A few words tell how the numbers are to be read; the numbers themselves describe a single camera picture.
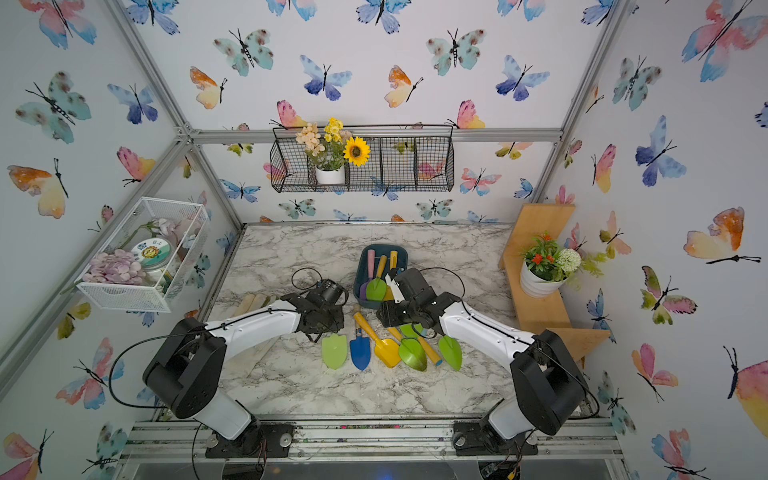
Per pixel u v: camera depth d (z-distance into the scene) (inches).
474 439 29.0
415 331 29.1
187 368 17.5
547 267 32.6
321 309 26.8
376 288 39.2
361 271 40.9
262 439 28.5
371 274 40.8
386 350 34.9
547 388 16.8
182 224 31.1
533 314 34.9
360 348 35.0
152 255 25.8
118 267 23.5
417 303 25.4
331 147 33.5
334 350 34.1
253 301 38.7
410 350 34.1
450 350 34.3
